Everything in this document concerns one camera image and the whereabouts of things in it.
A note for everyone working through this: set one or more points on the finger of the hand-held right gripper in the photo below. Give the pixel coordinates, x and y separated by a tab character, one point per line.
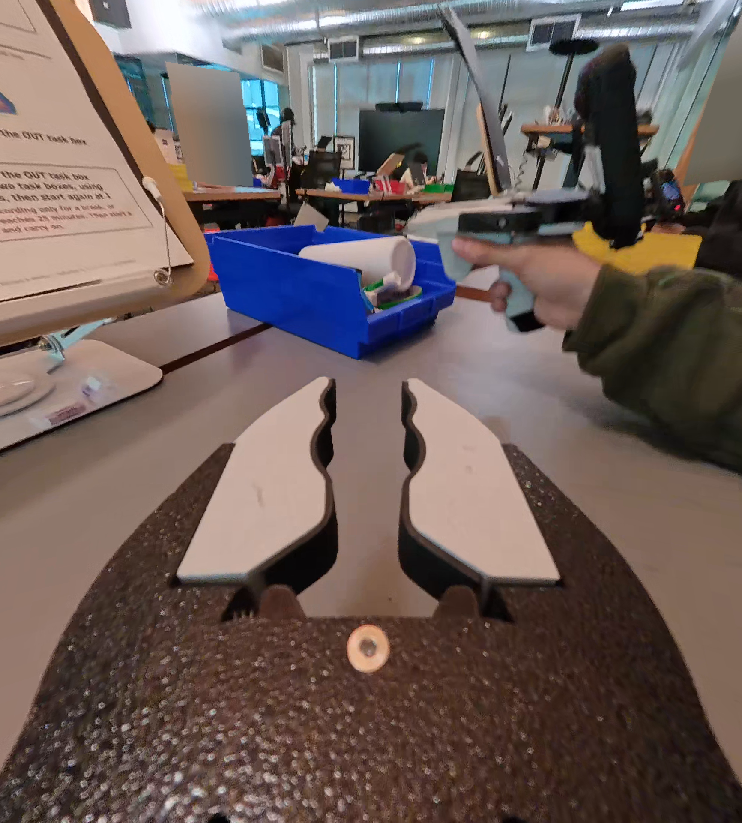
435	222

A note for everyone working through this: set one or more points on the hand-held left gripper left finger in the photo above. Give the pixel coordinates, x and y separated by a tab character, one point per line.
258	501

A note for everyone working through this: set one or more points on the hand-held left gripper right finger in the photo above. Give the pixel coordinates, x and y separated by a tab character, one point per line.
477	501

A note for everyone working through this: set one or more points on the person's right forearm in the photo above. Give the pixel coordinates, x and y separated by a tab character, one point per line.
679	360

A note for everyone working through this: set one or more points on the person's right hand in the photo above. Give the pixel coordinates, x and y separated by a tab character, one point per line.
551	276

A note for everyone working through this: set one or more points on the black mesh chair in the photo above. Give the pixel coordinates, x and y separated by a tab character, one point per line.
470	185

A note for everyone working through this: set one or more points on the green tape roll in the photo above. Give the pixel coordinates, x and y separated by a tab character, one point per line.
403	294

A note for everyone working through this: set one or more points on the white paper roll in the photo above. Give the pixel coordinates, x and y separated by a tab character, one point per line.
358	257

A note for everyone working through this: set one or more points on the large black screen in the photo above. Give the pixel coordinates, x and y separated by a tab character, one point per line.
400	138

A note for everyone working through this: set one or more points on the wooden standing desk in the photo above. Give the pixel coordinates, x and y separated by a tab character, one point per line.
551	132

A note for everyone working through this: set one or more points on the long dark plank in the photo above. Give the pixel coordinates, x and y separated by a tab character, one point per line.
480	96

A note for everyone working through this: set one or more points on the blue plastic bin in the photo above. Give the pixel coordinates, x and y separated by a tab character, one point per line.
294	302

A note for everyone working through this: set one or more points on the yellow plastic bin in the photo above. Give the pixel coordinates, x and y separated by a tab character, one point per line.
666	254

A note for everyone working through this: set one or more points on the white stand base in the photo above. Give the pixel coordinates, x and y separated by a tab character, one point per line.
120	379

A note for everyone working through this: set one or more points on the black round-top stand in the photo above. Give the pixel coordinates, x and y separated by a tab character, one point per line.
573	46

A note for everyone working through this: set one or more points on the small clear plastic wrapper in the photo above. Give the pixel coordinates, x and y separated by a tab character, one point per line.
91	386

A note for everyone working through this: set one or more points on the small purple label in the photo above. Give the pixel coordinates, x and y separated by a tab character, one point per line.
66	415

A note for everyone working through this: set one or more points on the wooden clipboard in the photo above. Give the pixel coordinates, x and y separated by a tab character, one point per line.
56	321

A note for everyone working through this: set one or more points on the clear round pad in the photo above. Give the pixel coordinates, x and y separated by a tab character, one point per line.
5	395

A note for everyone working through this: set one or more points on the printed instruction sheet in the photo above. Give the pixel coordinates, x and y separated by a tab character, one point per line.
37	193

